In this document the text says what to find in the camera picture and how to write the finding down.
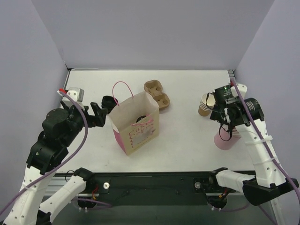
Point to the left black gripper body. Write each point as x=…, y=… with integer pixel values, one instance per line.
x=88, y=116

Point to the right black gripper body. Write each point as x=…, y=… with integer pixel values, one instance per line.
x=227, y=117

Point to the stack of brown paper cups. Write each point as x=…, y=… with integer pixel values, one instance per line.
x=206, y=104

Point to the cream and pink paper bag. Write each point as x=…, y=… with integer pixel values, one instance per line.
x=134, y=121

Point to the black cup lid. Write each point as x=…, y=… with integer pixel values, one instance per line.
x=140, y=118

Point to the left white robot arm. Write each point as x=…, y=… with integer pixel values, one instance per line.
x=43, y=161

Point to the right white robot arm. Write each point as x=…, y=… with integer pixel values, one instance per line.
x=234, y=180

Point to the stack of black lids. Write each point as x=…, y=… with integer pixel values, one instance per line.
x=108, y=102

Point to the pink cup with straws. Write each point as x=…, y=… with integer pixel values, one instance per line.
x=224, y=141

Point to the brown pulp cup carrier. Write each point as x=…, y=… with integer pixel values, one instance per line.
x=155, y=89

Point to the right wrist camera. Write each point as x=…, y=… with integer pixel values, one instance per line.
x=241, y=87

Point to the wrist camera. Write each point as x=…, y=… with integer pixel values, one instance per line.
x=76, y=94
x=241, y=87

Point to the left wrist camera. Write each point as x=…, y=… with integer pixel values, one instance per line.
x=76, y=94

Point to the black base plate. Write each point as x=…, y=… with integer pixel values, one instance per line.
x=156, y=189

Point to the aluminium frame rail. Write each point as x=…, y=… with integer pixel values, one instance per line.
x=269, y=201

